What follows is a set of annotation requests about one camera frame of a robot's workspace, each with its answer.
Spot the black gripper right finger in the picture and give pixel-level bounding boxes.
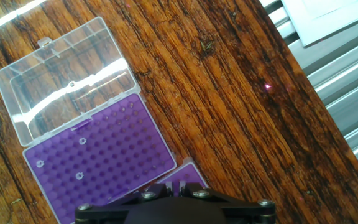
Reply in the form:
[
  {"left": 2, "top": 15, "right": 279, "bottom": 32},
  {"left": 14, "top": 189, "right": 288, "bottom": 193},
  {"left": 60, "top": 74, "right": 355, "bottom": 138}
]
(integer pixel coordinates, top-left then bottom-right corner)
[{"left": 179, "top": 182, "right": 276, "bottom": 224}]

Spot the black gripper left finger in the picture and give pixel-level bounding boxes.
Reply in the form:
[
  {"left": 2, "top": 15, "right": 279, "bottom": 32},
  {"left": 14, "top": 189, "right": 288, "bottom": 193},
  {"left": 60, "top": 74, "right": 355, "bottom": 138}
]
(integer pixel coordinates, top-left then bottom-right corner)
[{"left": 75, "top": 182, "right": 174, "bottom": 224}]

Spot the purple pipette tip box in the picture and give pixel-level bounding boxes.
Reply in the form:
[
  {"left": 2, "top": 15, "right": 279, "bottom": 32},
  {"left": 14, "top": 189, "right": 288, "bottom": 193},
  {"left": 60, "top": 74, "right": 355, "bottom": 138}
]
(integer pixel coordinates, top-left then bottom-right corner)
[
  {"left": 0, "top": 17, "right": 178, "bottom": 224},
  {"left": 154, "top": 157, "right": 209, "bottom": 195}
]

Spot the brown wooden board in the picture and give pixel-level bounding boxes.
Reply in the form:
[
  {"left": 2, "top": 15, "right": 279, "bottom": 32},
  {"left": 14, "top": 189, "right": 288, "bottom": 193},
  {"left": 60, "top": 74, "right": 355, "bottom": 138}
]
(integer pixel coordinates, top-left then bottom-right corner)
[{"left": 0, "top": 0, "right": 358, "bottom": 224}]

